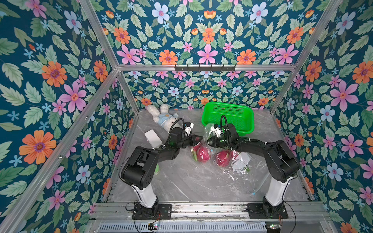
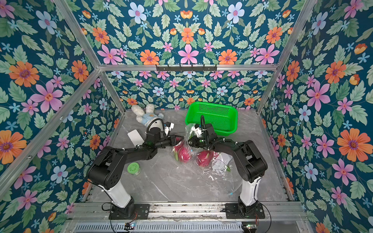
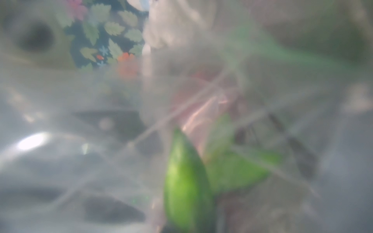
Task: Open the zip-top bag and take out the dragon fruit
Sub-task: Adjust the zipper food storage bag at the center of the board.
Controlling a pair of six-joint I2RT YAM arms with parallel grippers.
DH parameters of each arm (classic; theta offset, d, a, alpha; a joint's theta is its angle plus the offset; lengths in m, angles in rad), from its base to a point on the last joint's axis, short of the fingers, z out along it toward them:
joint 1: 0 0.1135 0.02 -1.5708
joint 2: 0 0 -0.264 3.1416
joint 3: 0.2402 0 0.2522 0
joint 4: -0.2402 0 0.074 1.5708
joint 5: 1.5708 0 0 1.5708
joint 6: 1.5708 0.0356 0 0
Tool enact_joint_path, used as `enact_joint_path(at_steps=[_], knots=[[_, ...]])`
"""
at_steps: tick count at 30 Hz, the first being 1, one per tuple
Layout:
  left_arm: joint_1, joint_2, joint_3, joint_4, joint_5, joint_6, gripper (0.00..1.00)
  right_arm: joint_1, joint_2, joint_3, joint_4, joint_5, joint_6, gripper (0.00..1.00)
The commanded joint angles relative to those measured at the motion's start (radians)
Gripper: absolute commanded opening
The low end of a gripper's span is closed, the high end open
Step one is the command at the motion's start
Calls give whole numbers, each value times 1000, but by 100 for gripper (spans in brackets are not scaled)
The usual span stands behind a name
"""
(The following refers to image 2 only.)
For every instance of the pink dragon fruit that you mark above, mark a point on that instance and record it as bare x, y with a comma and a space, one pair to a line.
182, 153
204, 158

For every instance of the green plastic basket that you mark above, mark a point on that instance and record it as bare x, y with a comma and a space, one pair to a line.
223, 118

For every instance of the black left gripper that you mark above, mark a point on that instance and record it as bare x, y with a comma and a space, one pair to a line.
181, 138

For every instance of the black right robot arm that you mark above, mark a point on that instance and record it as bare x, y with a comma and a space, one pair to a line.
249, 162

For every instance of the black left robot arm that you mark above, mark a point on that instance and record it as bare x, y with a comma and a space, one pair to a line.
107, 168

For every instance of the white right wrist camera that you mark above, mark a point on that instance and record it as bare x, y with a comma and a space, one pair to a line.
198, 132

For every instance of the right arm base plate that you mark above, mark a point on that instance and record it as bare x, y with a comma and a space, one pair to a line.
240, 211

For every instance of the white rectangular box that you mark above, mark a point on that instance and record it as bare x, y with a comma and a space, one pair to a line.
135, 138

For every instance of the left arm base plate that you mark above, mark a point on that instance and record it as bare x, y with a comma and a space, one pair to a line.
132, 211

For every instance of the white plush bear toy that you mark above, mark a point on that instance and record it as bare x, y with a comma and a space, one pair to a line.
147, 115

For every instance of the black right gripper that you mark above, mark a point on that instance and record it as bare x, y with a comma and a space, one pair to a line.
198, 141

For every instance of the clear zip-top bag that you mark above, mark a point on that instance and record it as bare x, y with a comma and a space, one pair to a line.
222, 174
187, 135

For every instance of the black hook rail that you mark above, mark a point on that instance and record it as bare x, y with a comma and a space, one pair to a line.
182, 68

